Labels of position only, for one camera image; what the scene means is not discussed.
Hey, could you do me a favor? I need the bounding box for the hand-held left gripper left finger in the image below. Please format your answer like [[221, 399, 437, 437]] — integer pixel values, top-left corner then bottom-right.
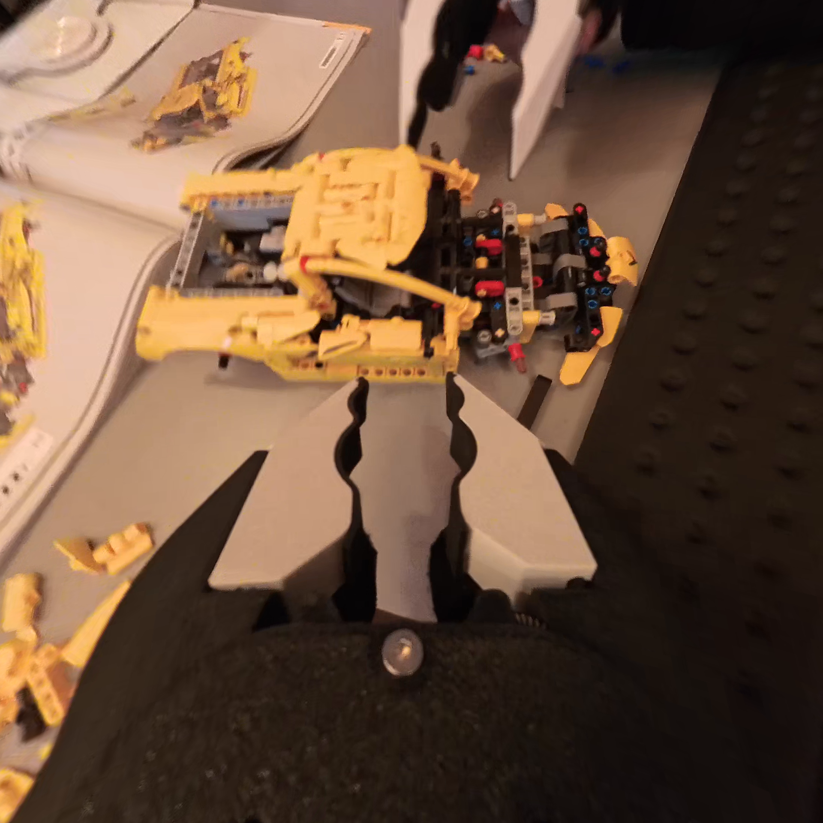
[[207, 377, 379, 623]]

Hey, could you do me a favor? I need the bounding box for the instruction booklet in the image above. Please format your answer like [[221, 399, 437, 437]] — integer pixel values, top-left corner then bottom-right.
[[0, 0, 372, 554]]

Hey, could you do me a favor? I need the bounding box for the white document stand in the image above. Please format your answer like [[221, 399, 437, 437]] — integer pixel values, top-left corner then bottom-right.
[[0, 0, 194, 123]]

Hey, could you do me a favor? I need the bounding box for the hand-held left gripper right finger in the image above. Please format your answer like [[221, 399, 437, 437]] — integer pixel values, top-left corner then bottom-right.
[[430, 373, 599, 623]]

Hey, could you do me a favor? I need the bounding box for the grey desk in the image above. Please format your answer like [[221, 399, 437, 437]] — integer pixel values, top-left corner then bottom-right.
[[0, 0, 724, 823]]

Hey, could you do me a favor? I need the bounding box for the long black beam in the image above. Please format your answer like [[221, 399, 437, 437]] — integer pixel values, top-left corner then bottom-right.
[[516, 375, 554, 432]]

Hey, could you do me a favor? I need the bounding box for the yellow brick car model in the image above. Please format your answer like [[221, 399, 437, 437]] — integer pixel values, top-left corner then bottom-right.
[[134, 144, 640, 387]]

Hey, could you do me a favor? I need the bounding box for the pile of yellow brick pieces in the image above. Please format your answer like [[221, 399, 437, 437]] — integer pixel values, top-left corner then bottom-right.
[[0, 522, 155, 823]]

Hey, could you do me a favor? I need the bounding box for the pile of small coloured pins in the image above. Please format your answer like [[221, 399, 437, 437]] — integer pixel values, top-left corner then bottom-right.
[[463, 42, 634, 75]]

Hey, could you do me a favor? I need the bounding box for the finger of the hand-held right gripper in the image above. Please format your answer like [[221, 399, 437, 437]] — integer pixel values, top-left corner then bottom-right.
[[399, 0, 501, 149], [508, 0, 585, 182]]

